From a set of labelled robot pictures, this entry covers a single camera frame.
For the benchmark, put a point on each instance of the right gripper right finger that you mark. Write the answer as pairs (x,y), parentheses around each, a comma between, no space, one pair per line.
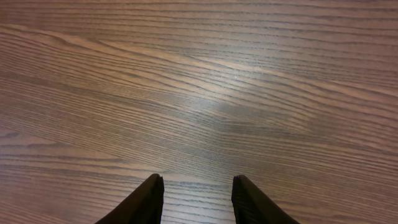
(252,206)

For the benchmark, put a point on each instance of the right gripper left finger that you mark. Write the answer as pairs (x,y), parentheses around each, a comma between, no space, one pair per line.
(143,206)

